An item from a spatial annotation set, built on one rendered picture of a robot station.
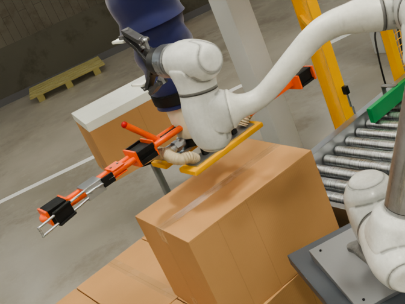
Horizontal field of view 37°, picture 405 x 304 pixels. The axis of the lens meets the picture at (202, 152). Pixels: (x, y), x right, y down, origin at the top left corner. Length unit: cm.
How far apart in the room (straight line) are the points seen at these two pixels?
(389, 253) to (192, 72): 66
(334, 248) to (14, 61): 932
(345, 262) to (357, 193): 28
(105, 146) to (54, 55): 736
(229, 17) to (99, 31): 746
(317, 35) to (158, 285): 149
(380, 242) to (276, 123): 221
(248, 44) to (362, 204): 198
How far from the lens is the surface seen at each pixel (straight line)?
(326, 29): 149
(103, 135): 356
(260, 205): 215
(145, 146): 205
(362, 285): 184
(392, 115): 329
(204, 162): 206
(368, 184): 173
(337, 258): 195
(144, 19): 198
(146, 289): 266
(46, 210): 194
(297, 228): 229
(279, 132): 373
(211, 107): 148
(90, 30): 1084
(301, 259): 206
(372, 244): 161
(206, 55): 143
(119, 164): 202
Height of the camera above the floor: 192
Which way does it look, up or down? 22 degrees down
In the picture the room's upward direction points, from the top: 24 degrees counter-clockwise
